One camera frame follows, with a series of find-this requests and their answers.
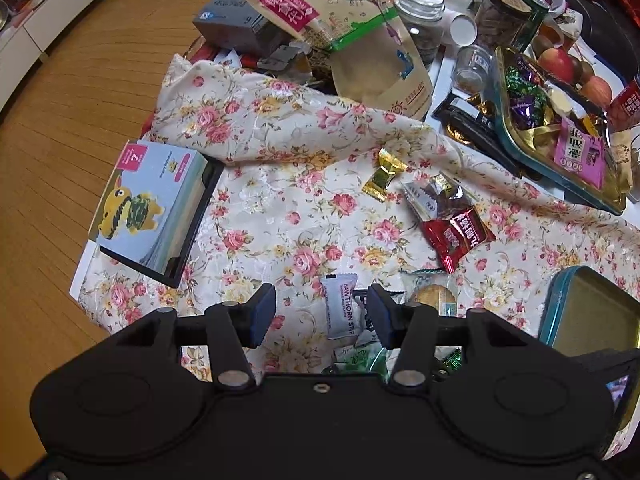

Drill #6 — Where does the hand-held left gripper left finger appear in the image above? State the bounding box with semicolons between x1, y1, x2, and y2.
107;284;277;393

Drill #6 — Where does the green white snack packet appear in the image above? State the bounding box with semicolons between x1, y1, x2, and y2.
332;332;401;378

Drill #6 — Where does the black remote control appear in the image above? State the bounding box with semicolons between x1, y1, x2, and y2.
432;95;543;178

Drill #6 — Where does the red biscuit packet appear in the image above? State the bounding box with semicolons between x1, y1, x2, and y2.
607;77;640;128

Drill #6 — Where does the red snack packet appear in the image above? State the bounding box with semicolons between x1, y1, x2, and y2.
419;207;497;275

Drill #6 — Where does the teal tin tray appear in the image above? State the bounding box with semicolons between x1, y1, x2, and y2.
492;45;631;216

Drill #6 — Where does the brown kraft pouch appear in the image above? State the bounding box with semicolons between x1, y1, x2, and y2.
327;22;433;121

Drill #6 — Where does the cream pouch with magenta label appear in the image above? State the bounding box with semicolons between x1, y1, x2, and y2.
250;0;398;53

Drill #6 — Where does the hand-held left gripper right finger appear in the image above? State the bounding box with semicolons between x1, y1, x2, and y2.
367;285;543;395

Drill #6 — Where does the silver brown snack packet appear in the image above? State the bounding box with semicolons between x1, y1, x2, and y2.
402;172;478;223

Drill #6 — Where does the brown jar with dark lid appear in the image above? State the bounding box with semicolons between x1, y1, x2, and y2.
474;0;533;51

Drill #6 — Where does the white cabinet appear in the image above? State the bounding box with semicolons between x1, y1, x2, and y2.
0;0;146;111

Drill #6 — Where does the pink snack packet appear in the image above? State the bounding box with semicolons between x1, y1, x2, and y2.
552;117;608;191

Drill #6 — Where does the clear cracker packet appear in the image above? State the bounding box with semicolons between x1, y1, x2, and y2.
400;270;461;318

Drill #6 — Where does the beige snack packet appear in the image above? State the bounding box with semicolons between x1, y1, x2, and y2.
607;130;638;196

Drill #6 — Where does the red apple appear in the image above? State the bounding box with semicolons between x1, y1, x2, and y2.
535;46;576;85
580;75;615;108

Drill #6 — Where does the green foil candy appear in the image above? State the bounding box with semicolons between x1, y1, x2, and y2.
435;347;463;376

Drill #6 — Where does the toy box with yellow dinosaur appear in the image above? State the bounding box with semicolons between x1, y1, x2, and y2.
87;139;226;288

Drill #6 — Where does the gold foil candy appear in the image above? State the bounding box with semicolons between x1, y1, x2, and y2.
361;147;408;203

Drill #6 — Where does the glass jar with metal lid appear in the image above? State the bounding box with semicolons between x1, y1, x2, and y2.
394;0;447;68

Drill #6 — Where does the grey cardboard box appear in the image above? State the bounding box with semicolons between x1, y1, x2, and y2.
192;0;286;56

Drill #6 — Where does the pile of foil-wrapped candies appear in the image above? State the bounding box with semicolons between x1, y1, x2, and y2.
505;62;553;131

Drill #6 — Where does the small glass jar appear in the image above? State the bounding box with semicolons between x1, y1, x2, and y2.
452;44;493;95

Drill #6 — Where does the floral tablecloth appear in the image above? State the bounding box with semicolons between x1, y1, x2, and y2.
70;55;640;466

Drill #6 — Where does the green can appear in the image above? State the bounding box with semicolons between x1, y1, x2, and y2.
517;0;551;53

